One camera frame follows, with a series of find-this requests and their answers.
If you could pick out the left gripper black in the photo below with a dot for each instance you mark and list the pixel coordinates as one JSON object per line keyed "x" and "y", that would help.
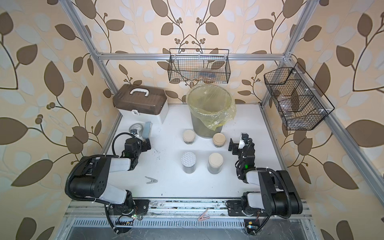
{"x": 142, "y": 144}

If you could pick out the clear jar with tea leaves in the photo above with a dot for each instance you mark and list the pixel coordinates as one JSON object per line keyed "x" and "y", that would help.
{"x": 189, "y": 170}

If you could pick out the patterned white jar lid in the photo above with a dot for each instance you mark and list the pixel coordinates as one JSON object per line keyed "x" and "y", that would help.
{"x": 188, "y": 159}

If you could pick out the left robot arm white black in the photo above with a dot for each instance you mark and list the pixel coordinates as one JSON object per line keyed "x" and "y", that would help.
{"x": 88, "y": 181}

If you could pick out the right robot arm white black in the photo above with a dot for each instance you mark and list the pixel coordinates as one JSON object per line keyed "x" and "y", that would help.
{"x": 277, "y": 195}

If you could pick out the tape roll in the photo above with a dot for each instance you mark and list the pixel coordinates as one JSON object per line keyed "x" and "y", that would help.
{"x": 136, "y": 130}

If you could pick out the jar with beige lid back-right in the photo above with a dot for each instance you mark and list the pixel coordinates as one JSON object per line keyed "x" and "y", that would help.
{"x": 219, "y": 140}

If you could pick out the jar with beige lid front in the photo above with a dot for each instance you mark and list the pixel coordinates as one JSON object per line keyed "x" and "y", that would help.
{"x": 215, "y": 163}

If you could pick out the grey clip on table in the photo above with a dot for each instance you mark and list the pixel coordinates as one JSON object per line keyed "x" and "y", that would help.
{"x": 151, "y": 180}

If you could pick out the brown lidded storage box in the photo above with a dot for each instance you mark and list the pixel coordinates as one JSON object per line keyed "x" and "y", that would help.
{"x": 142, "y": 104}

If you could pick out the mesh trash bin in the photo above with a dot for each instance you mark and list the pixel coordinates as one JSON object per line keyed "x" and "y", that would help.
{"x": 207, "y": 126}

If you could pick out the jar with beige lid back-left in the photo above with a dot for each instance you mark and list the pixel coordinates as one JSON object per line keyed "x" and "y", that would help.
{"x": 189, "y": 137}

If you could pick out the plastic bag in right basket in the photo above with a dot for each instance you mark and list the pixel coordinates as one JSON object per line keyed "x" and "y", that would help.
{"x": 298, "y": 114}

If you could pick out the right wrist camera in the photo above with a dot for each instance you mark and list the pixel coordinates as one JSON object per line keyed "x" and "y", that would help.
{"x": 242, "y": 143}

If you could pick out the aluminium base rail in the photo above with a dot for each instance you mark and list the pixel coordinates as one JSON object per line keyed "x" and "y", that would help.
{"x": 173, "y": 213}

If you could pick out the right wire basket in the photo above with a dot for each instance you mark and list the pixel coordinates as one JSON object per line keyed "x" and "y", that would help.
{"x": 290, "y": 83}

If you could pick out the wire basket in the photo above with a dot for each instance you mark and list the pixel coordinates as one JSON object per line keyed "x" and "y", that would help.
{"x": 290, "y": 83}
{"x": 183, "y": 61}

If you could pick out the pink clip on rail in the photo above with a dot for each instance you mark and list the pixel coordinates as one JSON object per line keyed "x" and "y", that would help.
{"x": 203, "y": 216}

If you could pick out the back wire basket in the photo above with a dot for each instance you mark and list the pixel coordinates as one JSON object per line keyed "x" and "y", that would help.
{"x": 183, "y": 61}

